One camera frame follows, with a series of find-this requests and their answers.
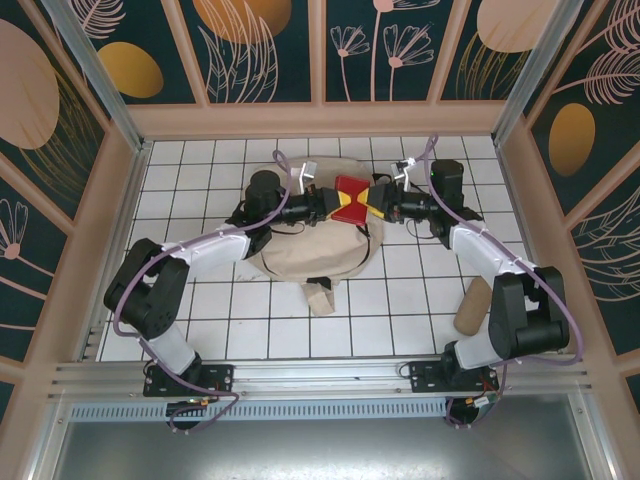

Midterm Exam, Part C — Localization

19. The beige fabric backpack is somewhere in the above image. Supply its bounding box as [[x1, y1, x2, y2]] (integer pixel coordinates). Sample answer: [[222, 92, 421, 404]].
[[247, 155, 386, 317]]

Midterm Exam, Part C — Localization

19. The grey metal panel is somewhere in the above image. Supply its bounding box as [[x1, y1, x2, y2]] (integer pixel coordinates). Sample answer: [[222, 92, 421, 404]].
[[29, 392, 619, 480]]

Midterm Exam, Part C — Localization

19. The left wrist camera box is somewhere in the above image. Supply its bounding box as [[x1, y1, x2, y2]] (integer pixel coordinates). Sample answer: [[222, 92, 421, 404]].
[[291, 159, 320, 194]]

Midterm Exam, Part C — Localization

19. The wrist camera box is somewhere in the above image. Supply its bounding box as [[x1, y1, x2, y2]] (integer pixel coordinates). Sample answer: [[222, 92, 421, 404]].
[[392, 157, 417, 192], [291, 159, 320, 194]]

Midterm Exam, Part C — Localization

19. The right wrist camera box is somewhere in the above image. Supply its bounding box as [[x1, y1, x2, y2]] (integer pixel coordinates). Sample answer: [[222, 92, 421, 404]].
[[392, 157, 417, 192]]

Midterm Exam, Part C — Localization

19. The aluminium table side rail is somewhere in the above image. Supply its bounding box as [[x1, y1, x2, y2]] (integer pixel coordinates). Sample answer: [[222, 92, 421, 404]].
[[77, 141, 154, 362], [492, 139, 566, 354]]

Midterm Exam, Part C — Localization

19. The aluminium frame post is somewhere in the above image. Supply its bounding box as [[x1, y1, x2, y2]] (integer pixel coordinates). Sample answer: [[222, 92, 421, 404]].
[[39, 0, 152, 156], [491, 0, 587, 147]]

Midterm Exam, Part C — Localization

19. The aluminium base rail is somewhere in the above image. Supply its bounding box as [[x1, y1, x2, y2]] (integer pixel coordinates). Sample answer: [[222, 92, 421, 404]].
[[47, 352, 596, 401]]

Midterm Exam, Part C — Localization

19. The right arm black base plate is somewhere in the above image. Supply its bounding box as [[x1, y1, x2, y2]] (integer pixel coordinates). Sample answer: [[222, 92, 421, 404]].
[[408, 358, 501, 395]]

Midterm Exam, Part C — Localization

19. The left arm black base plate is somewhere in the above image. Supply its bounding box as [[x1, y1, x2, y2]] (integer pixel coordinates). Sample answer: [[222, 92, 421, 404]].
[[143, 363, 236, 397]]

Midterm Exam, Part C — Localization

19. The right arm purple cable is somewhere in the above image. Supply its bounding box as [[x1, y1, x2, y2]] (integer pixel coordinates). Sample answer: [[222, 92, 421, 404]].
[[399, 132, 586, 431]]

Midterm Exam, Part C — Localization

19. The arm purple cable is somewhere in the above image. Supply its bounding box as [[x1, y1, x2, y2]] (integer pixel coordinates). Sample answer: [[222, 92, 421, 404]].
[[399, 132, 586, 431], [112, 149, 321, 436]]

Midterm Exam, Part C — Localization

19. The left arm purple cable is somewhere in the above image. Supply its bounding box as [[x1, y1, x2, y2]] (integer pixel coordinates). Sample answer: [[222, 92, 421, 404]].
[[112, 149, 321, 436]]

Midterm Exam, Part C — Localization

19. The grey slotted cable duct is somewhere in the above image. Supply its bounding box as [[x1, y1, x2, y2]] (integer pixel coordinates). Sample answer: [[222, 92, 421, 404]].
[[64, 401, 451, 422]]

